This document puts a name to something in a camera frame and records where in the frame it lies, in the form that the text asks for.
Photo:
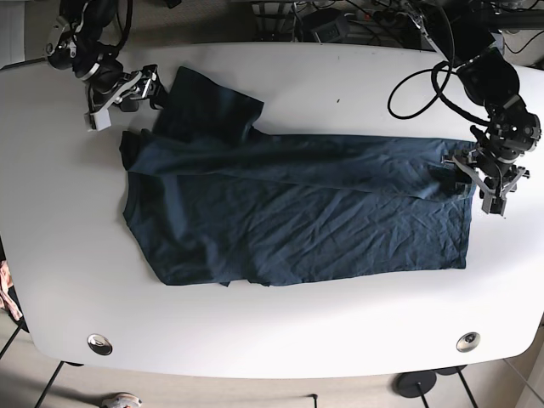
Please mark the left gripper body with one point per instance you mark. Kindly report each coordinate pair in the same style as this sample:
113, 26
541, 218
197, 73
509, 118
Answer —
496, 179

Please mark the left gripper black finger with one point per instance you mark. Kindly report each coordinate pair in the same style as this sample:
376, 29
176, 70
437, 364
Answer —
463, 183

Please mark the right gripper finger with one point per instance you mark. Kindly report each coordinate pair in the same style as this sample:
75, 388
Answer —
157, 95
128, 105

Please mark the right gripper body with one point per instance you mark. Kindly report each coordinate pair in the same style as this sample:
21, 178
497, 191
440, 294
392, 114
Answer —
110, 87

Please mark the dark blue T-shirt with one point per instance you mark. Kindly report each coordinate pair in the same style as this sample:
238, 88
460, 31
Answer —
210, 199

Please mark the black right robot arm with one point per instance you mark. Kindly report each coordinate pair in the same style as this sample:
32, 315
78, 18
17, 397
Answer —
87, 37

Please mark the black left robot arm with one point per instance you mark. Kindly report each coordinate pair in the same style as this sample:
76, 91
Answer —
462, 31

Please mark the grey power adapter box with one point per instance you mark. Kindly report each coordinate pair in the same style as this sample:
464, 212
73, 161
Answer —
497, 46

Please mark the right table grommet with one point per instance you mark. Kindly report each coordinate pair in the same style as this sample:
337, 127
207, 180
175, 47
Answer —
468, 342

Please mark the table grommet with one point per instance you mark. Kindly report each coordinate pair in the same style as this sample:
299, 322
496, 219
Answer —
468, 342
99, 344

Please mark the grey socket box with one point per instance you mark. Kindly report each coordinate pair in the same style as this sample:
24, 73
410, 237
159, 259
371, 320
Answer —
328, 26

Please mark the round black stand base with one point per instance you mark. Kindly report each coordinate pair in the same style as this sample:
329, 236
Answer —
414, 384

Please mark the left table grommet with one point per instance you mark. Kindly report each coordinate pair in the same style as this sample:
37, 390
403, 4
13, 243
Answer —
99, 344

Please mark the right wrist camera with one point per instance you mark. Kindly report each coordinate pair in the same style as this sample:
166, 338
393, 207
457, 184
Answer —
98, 121

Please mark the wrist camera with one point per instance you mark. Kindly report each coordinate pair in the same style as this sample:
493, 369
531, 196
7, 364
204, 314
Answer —
494, 205
98, 121

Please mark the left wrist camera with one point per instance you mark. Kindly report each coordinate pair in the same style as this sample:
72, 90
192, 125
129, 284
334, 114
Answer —
494, 205

